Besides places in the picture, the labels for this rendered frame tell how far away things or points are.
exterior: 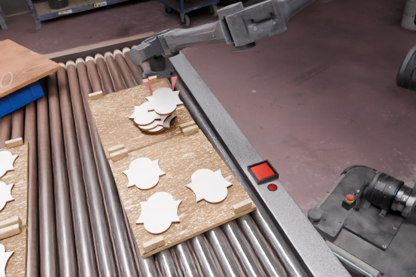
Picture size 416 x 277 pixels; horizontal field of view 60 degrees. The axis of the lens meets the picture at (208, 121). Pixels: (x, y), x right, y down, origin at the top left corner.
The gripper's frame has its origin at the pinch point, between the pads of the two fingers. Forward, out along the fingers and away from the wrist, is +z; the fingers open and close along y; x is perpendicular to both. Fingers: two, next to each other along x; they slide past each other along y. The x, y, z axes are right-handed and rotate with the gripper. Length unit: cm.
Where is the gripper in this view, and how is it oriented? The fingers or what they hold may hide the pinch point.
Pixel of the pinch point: (162, 91)
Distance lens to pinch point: 133.4
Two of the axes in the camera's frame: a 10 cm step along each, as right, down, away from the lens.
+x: -1.8, -5.0, 8.5
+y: 9.8, -1.7, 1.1
